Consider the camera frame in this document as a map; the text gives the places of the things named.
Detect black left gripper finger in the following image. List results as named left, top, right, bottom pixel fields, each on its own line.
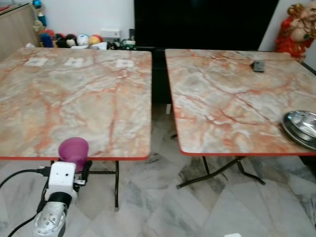
left=81, top=160, right=93, bottom=186

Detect purple plastic cup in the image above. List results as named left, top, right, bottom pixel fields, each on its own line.
left=58, top=137, right=90, bottom=172

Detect marble top folding table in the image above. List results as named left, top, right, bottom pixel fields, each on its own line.
left=0, top=47, right=153, bottom=211
left=164, top=48, right=316, bottom=190

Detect stainless steel bowl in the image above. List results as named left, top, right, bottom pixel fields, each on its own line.
left=281, top=110, right=316, bottom=151

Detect white paper card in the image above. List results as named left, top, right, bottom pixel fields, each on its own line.
left=115, top=59, right=135, bottom=69

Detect dark red round doll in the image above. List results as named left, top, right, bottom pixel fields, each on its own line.
left=65, top=34, right=79, bottom=48

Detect white round doll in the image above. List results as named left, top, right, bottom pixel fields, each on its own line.
left=77, top=34, right=91, bottom=47

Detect orange and yellow doll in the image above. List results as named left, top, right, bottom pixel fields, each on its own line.
left=89, top=34, right=104, bottom=46

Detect black round doll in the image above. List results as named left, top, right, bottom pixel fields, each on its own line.
left=54, top=34, right=67, bottom=48

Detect green toy car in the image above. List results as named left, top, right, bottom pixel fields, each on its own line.
left=121, top=39, right=138, bottom=50

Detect blue and red doll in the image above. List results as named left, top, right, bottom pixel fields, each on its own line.
left=39, top=30, right=54, bottom=48

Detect wooden cabinet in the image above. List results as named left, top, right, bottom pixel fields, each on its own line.
left=0, top=3, right=40, bottom=63

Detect red and gold statue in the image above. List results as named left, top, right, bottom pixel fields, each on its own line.
left=275, top=2, right=316, bottom=63

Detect small dark grey box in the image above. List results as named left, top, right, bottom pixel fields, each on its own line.
left=250, top=60, right=266, bottom=74

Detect tall blue figurine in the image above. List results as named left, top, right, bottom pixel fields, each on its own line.
left=32, top=0, right=48, bottom=28

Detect black television screen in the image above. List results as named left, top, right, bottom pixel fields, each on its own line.
left=134, top=0, right=280, bottom=49

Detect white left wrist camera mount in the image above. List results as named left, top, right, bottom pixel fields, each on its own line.
left=45, top=161, right=80, bottom=201

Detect black camera cable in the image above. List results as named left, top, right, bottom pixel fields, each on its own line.
left=0, top=166, right=51, bottom=189

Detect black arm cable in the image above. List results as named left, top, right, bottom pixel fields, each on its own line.
left=7, top=214, right=39, bottom=237

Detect white wall socket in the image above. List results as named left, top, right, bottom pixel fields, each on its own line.
left=99, top=29, right=122, bottom=40

